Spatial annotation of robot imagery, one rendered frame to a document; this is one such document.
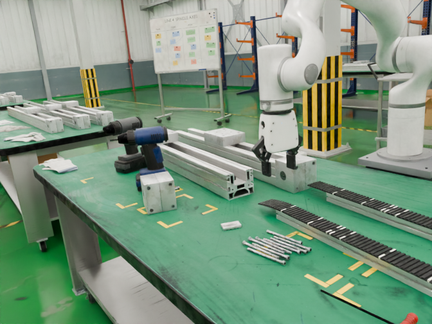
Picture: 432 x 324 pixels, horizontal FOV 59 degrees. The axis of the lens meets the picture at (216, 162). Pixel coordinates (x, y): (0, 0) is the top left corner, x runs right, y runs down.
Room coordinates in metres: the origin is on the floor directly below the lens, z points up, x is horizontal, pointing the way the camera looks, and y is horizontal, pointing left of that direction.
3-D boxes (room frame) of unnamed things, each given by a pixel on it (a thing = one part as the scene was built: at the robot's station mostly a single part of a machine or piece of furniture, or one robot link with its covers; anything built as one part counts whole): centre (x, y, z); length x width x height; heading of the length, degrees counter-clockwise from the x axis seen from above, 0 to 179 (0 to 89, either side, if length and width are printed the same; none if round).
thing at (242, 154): (1.58, -0.04, 0.82); 0.80 x 0.10 x 0.09; 29
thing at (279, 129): (0.97, -0.17, 1.03); 0.10 x 0.07 x 0.11; 120
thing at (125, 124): (1.54, 0.38, 0.89); 0.20 x 0.08 x 0.22; 137
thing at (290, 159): (1.00, -0.21, 0.94); 0.03 x 0.03 x 0.07; 30
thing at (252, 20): (11.69, -1.14, 1.10); 3.30 x 0.90 x 2.20; 36
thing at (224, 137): (1.58, -0.04, 0.87); 0.16 x 0.11 x 0.07; 29
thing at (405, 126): (1.37, -0.71, 0.90); 0.19 x 0.19 x 0.18
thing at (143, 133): (1.30, 0.26, 0.89); 0.20 x 0.08 x 0.22; 101
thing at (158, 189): (1.12, 0.18, 0.83); 0.11 x 0.10 x 0.10; 106
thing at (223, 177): (1.49, 0.12, 0.82); 0.80 x 0.10 x 0.09; 29
